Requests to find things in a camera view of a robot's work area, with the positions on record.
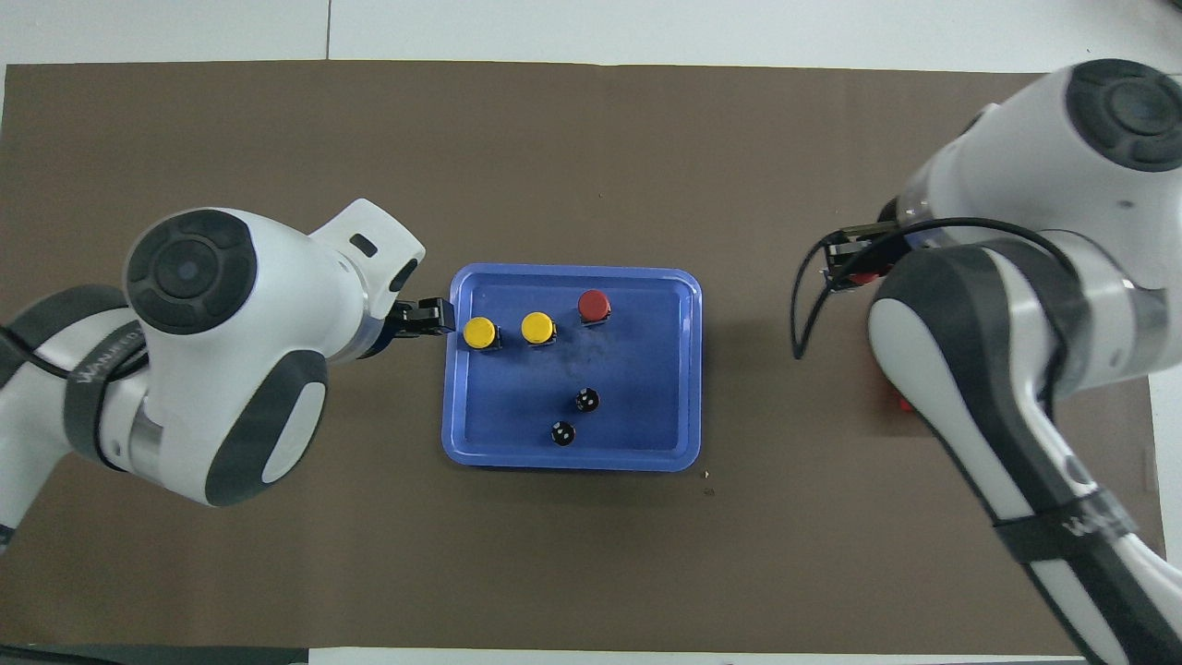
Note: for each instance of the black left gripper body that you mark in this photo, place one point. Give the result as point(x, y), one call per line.
point(406, 320)

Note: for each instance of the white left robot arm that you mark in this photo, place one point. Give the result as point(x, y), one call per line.
point(259, 351)

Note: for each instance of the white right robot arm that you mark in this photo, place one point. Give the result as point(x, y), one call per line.
point(997, 166)

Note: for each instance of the red plastic storage bin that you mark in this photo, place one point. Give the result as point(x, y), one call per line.
point(905, 404)

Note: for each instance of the blue plastic tray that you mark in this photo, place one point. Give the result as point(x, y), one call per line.
point(517, 406)

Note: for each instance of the yellow push button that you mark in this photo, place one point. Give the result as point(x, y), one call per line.
point(536, 326)
point(479, 332)

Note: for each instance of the brown paper table mat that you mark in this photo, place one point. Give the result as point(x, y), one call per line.
point(591, 166)

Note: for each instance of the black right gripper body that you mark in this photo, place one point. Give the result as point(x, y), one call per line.
point(873, 245)

